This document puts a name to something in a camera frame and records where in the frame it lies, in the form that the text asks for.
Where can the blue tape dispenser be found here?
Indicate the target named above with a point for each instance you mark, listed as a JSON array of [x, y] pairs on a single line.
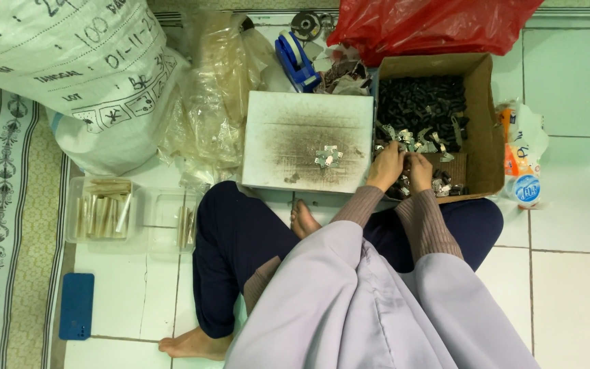
[[296, 59]]

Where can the pile of torn paper scraps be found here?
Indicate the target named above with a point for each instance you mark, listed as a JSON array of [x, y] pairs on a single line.
[[344, 75]]

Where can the heap of small metal brackets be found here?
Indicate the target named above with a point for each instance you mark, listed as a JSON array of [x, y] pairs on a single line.
[[418, 141]]

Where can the person's left fingers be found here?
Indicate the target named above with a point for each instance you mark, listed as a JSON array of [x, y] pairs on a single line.
[[396, 148]]

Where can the pile of assembled metal brackets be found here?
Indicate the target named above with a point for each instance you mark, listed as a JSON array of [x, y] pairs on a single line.
[[328, 156]]

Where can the red plastic bag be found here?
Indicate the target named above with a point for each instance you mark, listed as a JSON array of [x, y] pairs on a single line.
[[428, 25]]

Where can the heap of black plastic parts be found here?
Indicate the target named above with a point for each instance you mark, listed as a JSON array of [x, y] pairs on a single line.
[[421, 102]]

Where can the clear plastic container lid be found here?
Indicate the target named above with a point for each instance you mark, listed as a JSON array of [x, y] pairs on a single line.
[[170, 223]]

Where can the worn white work board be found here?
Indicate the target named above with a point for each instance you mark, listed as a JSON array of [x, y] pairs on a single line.
[[307, 141]]

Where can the patterned floor mat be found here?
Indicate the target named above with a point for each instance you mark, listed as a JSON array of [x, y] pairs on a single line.
[[8, 230]]

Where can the person's left hand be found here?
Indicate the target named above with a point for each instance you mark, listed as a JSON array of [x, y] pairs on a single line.
[[386, 168]]

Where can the white printed plastic bag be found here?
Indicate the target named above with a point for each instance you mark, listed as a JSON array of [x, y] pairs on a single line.
[[522, 153]]

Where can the heap of clear plastic bags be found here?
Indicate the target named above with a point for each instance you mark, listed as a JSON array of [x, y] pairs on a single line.
[[218, 97]]

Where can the clear plastic container with packets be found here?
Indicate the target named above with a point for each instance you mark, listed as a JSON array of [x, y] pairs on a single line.
[[100, 215]]

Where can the person's right fingers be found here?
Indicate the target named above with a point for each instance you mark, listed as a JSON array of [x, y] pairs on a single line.
[[416, 158]]

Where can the black round metal disc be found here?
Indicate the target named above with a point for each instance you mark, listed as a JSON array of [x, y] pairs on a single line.
[[306, 24]]

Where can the brown cardboard box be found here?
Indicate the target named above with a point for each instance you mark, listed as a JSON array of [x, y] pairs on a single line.
[[479, 128]]

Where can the large white woven sack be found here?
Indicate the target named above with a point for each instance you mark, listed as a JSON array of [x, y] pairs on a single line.
[[80, 71]]

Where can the person's right hand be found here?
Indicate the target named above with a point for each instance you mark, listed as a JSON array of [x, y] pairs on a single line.
[[420, 172]]

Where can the blue smartphone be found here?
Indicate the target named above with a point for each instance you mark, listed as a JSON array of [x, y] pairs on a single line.
[[76, 306]]

